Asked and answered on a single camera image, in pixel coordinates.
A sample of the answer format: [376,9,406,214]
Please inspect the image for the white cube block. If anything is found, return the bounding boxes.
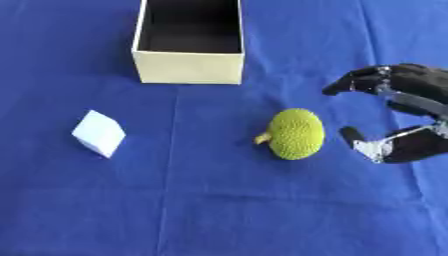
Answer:
[70,109,128,159]

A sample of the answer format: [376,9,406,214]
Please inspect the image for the green bumpy toy fruit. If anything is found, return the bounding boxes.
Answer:
[252,107,326,161]

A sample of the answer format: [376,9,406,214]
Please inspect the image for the cream box with black inside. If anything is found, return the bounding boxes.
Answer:
[129,0,247,86]

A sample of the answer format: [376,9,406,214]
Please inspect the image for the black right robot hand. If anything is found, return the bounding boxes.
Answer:
[320,63,448,165]

